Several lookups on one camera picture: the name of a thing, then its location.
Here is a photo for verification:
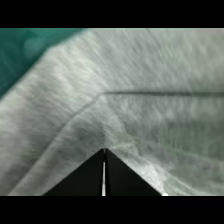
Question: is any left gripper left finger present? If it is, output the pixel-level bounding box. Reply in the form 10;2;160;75
42;148;106;197

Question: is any grey-brown garment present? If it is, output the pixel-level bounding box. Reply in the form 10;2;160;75
0;28;224;197

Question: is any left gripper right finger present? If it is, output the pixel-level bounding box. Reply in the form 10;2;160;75
104;148;164;197

